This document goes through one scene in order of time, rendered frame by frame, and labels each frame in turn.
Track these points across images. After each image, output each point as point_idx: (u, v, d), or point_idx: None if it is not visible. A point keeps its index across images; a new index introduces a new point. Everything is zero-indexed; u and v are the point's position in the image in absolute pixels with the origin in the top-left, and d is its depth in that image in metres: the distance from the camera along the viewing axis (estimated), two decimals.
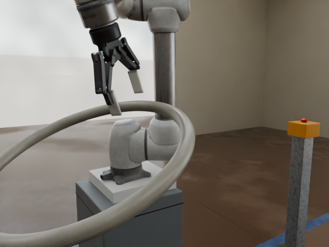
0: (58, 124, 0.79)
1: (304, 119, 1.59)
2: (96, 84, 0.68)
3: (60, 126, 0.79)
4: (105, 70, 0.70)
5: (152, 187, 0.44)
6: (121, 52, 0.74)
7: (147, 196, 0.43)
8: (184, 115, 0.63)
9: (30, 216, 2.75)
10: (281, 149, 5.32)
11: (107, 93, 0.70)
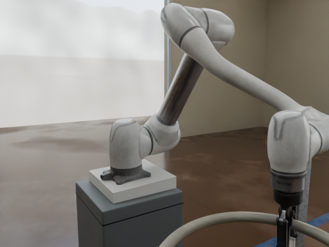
0: (212, 219, 0.83)
1: None
2: (279, 242, 0.77)
3: (214, 222, 0.83)
4: None
5: None
6: (294, 213, 0.80)
7: None
8: None
9: (30, 216, 2.75)
10: None
11: None
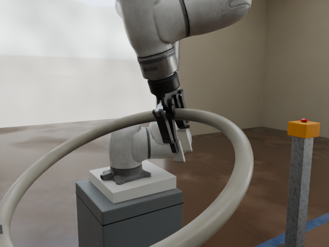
0: (93, 132, 0.74)
1: (304, 119, 1.59)
2: (163, 136, 0.70)
3: (96, 135, 0.74)
4: (168, 121, 0.71)
5: (211, 218, 0.37)
6: (177, 102, 0.72)
7: (204, 229, 0.36)
8: (236, 128, 0.55)
9: (30, 216, 2.75)
10: (281, 149, 5.32)
11: (174, 142, 0.72)
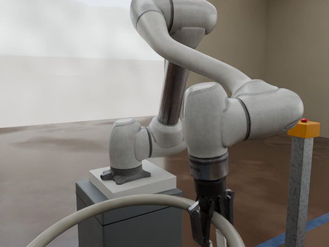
0: (99, 207, 0.77)
1: (304, 119, 1.59)
2: (193, 234, 0.68)
3: (102, 210, 0.78)
4: (203, 221, 0.68)
5: None
6: (220, 205, 0.68)
7: None
8: (237, 235, 0.60)
9: (30, 216, 2.75)
10: (281, 149, 5.32)
11: (204, 243, 0.69)
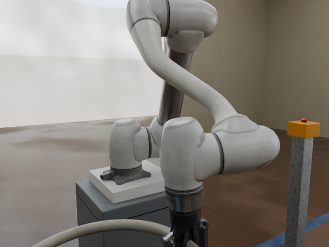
0: (76, 232, 0.77)
1: (304, 119, 1.59)
2: None
3: (78, 234, 0.77)
4: None
5: None
6: (194, 235, 0.69)
7: None
8: None
9: (30, 216, 2.75)
10: (281, 149, 5.32)
11: None
